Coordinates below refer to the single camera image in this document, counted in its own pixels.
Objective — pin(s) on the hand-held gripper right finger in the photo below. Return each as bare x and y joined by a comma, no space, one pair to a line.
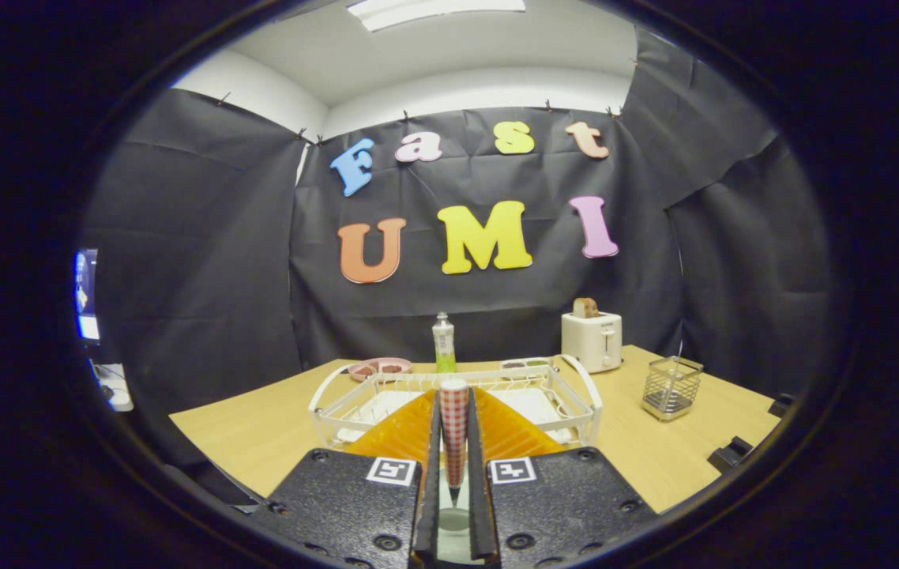
560,506

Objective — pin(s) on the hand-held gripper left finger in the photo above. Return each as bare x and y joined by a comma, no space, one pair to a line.
355,506

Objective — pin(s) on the pink plate with food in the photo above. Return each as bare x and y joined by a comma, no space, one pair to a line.
378,368

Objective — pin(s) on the green dish soap bottle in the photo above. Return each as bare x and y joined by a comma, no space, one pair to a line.
444,348

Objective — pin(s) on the small white compartment tray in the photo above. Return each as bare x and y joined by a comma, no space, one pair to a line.
524,364

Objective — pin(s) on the white toaster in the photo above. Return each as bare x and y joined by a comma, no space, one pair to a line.
592,344

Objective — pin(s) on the black table clamp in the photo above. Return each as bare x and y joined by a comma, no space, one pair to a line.
781,405
730,454

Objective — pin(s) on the brown bread slice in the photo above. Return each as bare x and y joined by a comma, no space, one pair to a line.
585,307

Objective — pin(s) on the white object beside monitor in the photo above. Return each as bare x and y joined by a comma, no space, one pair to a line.
114,391

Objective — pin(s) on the black backdrop cloth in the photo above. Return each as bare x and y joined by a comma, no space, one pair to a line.
197,276

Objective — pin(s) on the computer monitor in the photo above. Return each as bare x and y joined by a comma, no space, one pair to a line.
87,296

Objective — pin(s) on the ceiling light panel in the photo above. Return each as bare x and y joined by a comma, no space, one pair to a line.
434,11

